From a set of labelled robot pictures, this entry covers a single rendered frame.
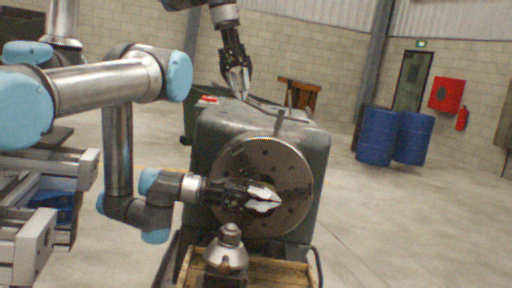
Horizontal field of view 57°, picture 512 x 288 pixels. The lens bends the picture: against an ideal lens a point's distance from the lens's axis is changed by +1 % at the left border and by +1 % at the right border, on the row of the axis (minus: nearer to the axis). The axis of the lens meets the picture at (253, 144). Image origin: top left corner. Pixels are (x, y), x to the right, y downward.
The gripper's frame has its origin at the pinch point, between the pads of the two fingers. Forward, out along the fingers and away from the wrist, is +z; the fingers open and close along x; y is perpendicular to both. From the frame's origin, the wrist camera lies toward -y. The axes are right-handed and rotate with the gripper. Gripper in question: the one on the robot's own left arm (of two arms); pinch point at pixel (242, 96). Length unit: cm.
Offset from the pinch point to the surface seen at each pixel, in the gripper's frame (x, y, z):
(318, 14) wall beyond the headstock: 188, -1085, -79
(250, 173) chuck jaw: -2.0, 3.2, 21.4
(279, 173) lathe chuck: 6.1, -2.3, 24.5
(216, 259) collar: -7, 59, 21
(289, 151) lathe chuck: 10.2, -2.3, 18.6
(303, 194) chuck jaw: 11.6, 1.4, 31.0
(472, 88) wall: 421, -806, 139
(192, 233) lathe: -27, -19, 44
